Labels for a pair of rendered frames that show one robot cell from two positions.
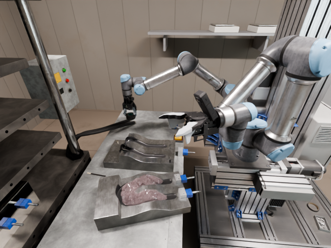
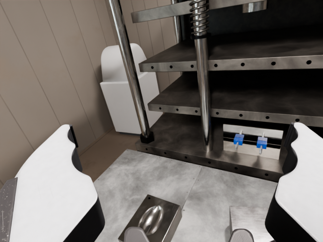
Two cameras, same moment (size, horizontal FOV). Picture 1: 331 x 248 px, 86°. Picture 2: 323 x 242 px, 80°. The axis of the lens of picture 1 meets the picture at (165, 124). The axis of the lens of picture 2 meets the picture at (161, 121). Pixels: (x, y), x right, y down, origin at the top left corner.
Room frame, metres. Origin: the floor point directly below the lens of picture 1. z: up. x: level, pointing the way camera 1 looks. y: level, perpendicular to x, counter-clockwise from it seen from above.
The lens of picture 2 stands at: (0.53, -0.10, 1.52)
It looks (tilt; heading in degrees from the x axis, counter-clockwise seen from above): 29 degrees down; 118
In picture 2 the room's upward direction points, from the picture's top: 11 degrees counter-clockwise
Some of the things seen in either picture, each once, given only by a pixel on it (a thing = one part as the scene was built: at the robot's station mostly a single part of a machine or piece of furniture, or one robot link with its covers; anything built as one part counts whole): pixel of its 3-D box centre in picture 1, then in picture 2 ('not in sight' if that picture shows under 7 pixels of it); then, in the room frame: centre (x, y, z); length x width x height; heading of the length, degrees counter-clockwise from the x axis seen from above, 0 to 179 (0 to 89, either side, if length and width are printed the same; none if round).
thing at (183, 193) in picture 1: (189, 193); not in sight; (0.67, -0.14, 0.85); 0.13 x 0.05 x 0.05; 102
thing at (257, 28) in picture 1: (264, 28); not in sight; (2.73, -1.33, 1.55); 0.36 x 0.34 x 0.09; 85
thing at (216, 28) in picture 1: (223, 27); not in sight; (2.77, -0.79, 1.55); 0.36 x 0.34 x 0.09; 85
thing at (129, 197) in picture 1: (143, 188); not in sight; (0.67, 0.13, 0.90); 0.26 x 0.18 x 0.08; 102
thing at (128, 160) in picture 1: (141, 151); not in sight; (1.02, 0.18, 0.87); 0.50 x 0.26 x 0.14; 85
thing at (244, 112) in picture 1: (239, 114); not in sight; (0.59, -0.28, 1.43); 0.11 x 0.08 x 0.09; 111
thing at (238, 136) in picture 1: (231, 133); not in sight; (0.60, -0.27, 1.34); 0.11 x 0.08 x 0.11; 21
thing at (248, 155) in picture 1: (247, 146); not in sight; (0.81, -0.48, 1.09); 0.15 x 0.15 x 0.10
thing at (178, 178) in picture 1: (184, 178); not in sight; (0.77, -0.12, 0.85); 0.13 x 0.05 x 0.05; 102
